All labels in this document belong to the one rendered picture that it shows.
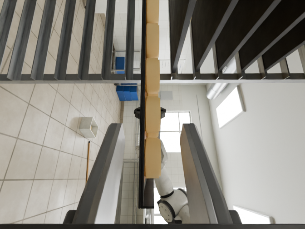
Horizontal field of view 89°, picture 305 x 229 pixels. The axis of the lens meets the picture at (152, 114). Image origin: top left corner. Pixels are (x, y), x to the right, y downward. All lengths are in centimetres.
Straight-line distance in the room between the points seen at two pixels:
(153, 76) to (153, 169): 12
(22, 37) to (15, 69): 15
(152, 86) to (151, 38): 7
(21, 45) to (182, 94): 508
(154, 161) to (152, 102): 7
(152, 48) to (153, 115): 10
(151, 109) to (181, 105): 522
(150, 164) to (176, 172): 467
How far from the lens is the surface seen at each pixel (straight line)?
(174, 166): 485
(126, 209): 490
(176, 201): 74
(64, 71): 74
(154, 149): 18
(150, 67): 21
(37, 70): 80
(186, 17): 43
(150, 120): 19
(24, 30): 94
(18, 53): 89
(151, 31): 24
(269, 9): 50
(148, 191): 23
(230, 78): 71
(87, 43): 77
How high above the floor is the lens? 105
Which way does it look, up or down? level
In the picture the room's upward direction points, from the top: 90 degrees clockwise
